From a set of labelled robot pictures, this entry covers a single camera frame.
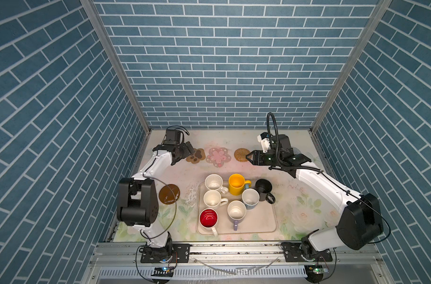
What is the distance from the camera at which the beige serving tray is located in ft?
2.58

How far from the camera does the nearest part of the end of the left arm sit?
2.22 feet

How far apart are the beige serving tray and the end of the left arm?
0.21 meters
